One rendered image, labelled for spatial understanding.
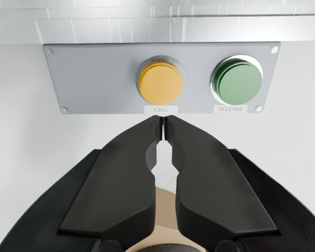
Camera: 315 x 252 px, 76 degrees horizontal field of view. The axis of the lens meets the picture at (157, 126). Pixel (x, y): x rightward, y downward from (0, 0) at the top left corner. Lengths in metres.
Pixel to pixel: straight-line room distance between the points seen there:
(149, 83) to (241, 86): 0.08
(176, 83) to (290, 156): 0.30
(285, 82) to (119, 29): 0.25
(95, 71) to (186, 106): 0.09
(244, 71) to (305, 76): 0.18
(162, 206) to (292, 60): 0.31
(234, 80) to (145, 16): 0.09
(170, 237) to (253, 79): 0.30
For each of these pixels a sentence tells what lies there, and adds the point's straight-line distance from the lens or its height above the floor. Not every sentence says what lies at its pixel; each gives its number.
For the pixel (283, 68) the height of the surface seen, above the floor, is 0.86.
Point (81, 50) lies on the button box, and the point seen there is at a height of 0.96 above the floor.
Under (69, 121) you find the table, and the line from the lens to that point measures 0.36.
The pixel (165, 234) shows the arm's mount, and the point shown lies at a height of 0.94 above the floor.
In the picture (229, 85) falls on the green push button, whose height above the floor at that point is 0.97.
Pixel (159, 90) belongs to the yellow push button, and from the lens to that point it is 0.19.
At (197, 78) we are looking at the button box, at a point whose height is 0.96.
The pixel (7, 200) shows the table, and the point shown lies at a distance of 0.55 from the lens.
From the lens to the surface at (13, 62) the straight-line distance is 0.36.
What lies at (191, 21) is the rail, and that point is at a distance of 0.19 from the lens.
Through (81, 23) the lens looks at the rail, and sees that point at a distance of 0.20.
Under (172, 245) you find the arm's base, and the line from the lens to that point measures 0.42.
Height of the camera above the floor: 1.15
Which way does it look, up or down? 60 degrees down
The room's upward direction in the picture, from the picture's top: 179 degrees counter-clockwise
